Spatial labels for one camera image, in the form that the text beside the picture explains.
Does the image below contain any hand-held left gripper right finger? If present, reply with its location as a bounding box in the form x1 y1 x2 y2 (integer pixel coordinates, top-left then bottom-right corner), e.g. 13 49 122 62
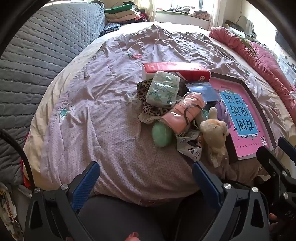
192 161 271 241

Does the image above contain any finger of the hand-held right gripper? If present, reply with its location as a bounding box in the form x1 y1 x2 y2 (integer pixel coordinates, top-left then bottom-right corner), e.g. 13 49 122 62
256 146 290 186
278 137 296 176

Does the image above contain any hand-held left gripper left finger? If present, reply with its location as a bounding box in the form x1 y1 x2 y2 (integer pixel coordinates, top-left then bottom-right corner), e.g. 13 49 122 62
24 161 100 241

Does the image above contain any white packet with black marks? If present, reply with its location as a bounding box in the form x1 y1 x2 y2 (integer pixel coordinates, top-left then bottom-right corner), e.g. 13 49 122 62
177 136 203 163

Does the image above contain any beige plush toy purple trim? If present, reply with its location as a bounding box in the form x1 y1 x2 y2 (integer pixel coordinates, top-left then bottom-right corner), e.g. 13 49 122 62
199 102 232 167

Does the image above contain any green sponge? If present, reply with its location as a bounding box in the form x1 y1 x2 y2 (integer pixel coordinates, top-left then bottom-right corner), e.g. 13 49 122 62
151 121 174 147

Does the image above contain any small green patterned packet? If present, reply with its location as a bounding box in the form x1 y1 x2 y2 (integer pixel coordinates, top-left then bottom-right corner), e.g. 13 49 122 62
195 108 210 126

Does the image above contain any pink cloth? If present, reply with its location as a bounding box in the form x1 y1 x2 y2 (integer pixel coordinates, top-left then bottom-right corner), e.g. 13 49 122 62
161 91 206 137

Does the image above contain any leopard and floral fabric scrunchie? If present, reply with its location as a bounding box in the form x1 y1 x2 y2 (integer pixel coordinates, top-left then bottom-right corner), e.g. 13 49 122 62
136 80 171 126

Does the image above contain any green white tissue pack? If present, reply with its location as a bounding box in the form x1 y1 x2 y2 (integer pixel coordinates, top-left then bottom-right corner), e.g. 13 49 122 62
145 71 181 108

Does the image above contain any person's right hand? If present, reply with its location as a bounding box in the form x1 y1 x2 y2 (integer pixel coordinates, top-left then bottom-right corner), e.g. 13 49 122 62
269 213 279 233

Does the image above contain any pink picture book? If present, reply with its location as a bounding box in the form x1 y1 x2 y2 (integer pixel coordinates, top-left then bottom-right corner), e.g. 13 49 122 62
209 77 272 160

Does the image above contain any red cloth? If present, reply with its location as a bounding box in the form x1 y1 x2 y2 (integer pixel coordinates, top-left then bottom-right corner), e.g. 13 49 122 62
20 160 33 189

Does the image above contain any white drawer cabinet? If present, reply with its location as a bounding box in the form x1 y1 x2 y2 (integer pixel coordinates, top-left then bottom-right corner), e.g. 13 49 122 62
276 52 296 84

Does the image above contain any floral printed cloth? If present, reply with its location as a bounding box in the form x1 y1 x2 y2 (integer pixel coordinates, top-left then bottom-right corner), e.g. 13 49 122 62
0 182 23 241

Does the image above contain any pink quilt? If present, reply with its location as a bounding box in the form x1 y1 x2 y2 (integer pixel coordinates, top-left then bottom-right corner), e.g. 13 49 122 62
209 26 296 121

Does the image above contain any purple printed bedsheet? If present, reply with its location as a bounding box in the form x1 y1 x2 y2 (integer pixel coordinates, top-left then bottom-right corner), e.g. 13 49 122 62
23 22 296 207

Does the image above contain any dark blue box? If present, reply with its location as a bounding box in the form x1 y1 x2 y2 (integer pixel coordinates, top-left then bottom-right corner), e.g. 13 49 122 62
185 81 222 102

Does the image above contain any black flat television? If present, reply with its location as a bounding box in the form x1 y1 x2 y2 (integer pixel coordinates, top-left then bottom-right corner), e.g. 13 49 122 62
275 30 296 56

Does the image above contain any olive green cloth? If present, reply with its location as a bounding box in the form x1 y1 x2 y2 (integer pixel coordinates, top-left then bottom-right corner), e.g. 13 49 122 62
238 36 256 55

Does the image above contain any red and white carton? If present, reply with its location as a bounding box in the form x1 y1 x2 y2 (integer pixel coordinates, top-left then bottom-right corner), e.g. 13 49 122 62
142 62 211 84

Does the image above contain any white vanity mirror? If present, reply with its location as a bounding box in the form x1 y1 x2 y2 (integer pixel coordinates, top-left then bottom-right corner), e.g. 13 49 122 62
238 15 255 35

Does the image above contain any grey quilted headboard cover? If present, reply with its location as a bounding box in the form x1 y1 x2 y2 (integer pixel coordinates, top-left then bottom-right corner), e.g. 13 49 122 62
0 2 107 186

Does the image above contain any cream curtain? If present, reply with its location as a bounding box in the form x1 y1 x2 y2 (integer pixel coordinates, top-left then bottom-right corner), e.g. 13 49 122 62
148 0 160 22
209 0 232 29

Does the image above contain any dark speckled cloth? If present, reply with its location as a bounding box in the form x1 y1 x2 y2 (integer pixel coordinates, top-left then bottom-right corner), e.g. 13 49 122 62
99 22 122 37

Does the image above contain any pile of folded clothes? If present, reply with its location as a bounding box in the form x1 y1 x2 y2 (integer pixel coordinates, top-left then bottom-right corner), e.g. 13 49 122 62
104 1 153 24

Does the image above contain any black cable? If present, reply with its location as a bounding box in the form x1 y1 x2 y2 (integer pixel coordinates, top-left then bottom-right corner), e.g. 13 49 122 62
0 128 36 189

